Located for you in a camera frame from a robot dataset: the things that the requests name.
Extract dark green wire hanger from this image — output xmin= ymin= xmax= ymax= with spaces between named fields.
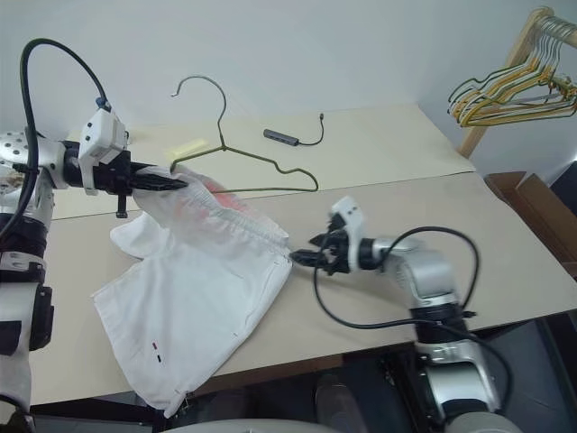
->
xmin=447 ymin=62 xmax=577 ymax=116

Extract wooden clothes rack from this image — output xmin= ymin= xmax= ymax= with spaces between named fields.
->
xmin=456 ymin=5 xmax=577 ymax=159

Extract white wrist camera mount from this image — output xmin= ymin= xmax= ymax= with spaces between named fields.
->
xmin=78 ymin=109 xmax=131 ymax=196
xmin=331 ymin=195 xmax=366 ymax=247

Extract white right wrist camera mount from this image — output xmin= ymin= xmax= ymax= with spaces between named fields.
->
xmin=331 ymin=195 xmax=366 ymax=247

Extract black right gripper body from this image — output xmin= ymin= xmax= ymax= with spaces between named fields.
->
xmin=316 ymin=216 xmax=362 ymax=277

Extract brown cardboard box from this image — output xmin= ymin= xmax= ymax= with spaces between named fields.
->
xmin=484 ymin=170 xmax=577 ymax=281

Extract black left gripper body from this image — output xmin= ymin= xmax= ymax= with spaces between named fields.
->
xmin=92 ymin=151 xmax=145 ymax=218

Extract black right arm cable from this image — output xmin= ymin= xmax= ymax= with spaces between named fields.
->
xmin=312 ymin=225 xmax=515 ymax=419

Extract dark rounded shape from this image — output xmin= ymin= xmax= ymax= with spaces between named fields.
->
xmin=315 ymin=373 xmax=358 ymax=426

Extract olive wire hanger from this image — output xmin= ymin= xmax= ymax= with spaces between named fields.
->
xmin=169 ymin=75 xmax=320 ymax=195

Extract white shorts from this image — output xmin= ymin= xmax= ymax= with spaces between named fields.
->
xmin=91 ymin=164 xmax=295 ymax=419

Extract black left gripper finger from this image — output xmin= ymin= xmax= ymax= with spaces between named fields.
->
xmin=142 ymin=165 xmax=179 ymax=183
xmin=133 ymin=180 xmax=188 ymax=195

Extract grey USB hub with cable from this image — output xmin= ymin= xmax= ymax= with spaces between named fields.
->
xmin=262 ymin=112 xmax=326 ymax=148

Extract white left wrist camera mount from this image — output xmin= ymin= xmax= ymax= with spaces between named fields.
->
xmin=78 ymin=109 xmax=131 ymax=196

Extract white rounded robot torso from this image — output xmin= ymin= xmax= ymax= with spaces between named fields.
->
xmin=160 ymin=413 xmax=326 ymax=433

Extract pale yellow note pad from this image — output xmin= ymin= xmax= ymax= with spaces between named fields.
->
xmin=163 ymin=138 xmax=208 ymax=160

